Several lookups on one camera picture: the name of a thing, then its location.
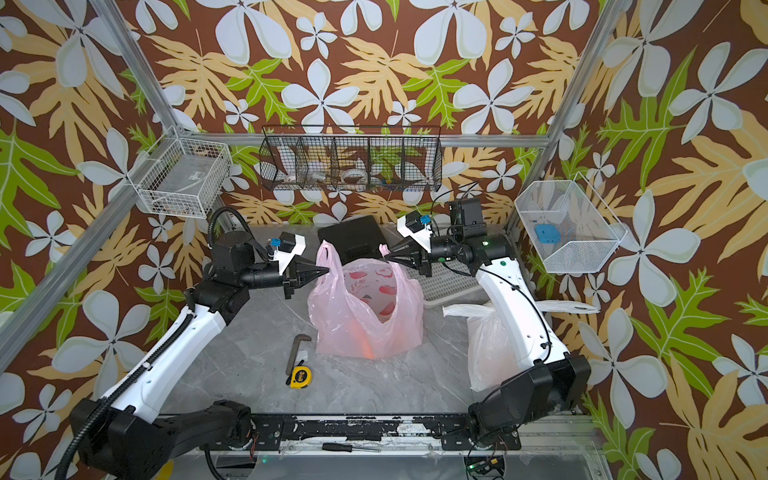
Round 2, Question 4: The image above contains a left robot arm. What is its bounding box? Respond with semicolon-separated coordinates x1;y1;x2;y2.
55;206;329;479

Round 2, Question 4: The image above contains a white tape roll in basket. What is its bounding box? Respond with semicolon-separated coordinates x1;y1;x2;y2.
341;168;368;184

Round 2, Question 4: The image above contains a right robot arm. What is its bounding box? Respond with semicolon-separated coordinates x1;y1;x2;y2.
384;199;591;450

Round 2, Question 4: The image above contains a white plastic perforated basket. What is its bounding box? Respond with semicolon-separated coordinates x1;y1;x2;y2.
400;222;514;307

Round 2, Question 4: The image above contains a blue object in basket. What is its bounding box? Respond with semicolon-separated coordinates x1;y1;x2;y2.
534;224;561;244

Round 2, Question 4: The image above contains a white plastic bag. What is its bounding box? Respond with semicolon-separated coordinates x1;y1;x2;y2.
442;296;601;393

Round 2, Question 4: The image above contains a black plastic tool case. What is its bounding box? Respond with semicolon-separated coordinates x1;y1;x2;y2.
318;215;387;265

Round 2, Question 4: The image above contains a large metal hex key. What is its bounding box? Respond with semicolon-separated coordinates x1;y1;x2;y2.
285;334;312;376

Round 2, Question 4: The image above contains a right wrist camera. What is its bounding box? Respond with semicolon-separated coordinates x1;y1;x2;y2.
396;210;433;253

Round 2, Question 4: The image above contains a white wire basket left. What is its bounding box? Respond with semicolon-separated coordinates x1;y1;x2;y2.
128;127;232;219

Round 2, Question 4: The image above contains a black wire basket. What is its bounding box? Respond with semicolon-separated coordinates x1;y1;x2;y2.
256;124;444;192

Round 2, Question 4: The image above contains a pink printed plastic bag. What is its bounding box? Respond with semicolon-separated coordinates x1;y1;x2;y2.
308;241;424;360

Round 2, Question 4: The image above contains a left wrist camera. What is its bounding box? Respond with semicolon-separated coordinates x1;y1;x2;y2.
267;232;306;274

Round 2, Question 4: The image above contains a yellow tape measure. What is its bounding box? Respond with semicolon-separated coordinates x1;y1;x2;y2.
286;364;313;389

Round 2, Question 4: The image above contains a white mesh basket right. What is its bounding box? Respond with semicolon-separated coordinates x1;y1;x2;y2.
515;174;628;276

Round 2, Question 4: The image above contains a yellow tape roll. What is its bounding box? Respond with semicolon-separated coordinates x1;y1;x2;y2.
153;460;174;480

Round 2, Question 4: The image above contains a black screwdriver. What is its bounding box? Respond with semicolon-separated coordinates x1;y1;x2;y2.
321;442;379;453

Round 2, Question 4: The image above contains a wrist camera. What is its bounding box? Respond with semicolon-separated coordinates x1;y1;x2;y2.
396;210;433;253
267;232;306;274

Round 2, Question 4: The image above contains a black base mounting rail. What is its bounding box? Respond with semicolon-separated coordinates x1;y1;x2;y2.
250;413;521;453

